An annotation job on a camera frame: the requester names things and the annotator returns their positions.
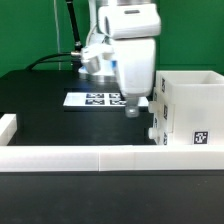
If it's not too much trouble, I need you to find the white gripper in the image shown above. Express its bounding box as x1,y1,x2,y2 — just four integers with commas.
113,38,156,118

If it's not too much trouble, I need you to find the white drawer with tag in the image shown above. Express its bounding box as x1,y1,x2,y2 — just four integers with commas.
148,89,175,132
148,127,173,146

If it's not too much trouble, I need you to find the white front drawer with tag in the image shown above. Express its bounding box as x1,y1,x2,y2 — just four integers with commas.
148,127,173,146

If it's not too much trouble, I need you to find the white drawer cabinet box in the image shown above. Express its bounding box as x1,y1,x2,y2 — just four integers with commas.
154,71,224,145

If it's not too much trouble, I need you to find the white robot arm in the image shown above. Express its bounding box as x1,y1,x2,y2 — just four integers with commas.
79,0,161,118

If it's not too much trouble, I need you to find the fiducial marker sheet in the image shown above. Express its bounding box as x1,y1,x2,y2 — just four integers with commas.
63,92,150,108

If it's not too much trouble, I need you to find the white table border fence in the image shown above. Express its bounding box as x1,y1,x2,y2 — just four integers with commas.
0,114,224,172

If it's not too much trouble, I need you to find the black cable bundle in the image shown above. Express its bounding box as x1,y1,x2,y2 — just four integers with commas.
25,0,84,71

